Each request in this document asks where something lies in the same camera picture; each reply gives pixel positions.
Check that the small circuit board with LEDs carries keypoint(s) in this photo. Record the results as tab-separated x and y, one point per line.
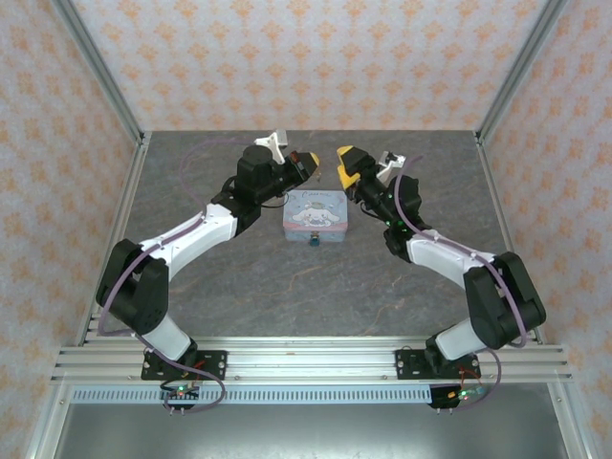
181	393
461	394

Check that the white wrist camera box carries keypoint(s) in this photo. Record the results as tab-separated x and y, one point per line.
389	165
270	142

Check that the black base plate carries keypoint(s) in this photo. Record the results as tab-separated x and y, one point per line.
406	363
215	361

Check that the aluminium side rail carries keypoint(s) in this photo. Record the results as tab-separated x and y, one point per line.
122	229
502	229

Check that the small blue padlock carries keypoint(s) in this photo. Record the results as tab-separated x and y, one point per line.
314	240

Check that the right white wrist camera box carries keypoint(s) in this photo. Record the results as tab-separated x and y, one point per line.
389	165

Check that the right aluminium frame post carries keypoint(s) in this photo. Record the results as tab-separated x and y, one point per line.
521	72

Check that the blue cartoon tin box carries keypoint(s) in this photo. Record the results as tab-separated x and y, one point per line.
315	215

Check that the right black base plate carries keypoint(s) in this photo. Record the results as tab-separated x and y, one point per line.
406	363

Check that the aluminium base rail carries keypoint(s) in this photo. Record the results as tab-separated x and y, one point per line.
311	363

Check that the grey metal sheet panel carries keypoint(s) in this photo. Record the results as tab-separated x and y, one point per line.
306	430

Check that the right aluminium side rail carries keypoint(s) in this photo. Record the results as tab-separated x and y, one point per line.
502	229

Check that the left aluminium frame post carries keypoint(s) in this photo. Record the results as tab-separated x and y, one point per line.
100	72

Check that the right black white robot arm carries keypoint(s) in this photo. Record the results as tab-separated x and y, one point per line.
444	253

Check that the left aluminium side rail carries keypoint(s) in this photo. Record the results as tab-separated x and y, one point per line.
122	229

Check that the aluminium frame post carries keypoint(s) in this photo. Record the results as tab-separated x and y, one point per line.
521	72
100	72

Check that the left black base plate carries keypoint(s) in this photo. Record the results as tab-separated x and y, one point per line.
215	361

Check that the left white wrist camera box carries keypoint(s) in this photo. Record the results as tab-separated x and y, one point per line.
270	142

